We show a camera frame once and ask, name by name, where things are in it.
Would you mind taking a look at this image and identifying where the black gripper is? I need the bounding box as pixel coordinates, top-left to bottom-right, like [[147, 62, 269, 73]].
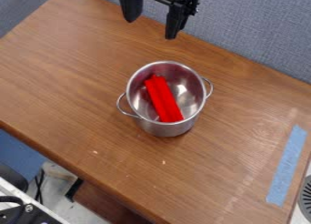
[[118, 0, 199, 39]]

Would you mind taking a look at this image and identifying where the grey fan grille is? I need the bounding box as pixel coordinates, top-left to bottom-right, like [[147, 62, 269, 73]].
[[297, 175, 311, 222]]

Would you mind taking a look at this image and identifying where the silver metal pot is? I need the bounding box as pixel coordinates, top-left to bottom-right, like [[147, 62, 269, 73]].
[[116, 61, 213, 137]]

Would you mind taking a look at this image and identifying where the red rectangular block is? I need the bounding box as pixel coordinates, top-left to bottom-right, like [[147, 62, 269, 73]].
[[144, 75, 183, 123]]

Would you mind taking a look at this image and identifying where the black cable under table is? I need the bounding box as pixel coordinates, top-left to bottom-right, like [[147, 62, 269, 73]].
[[33, 168, 46, 205]]

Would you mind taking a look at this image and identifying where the blue tape strip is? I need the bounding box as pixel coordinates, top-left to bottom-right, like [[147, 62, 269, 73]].
[[265, 125, 307, 207]]

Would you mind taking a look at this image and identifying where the black device with handle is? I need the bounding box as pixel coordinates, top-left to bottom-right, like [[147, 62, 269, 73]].
[[0, 196, 61, 224]]

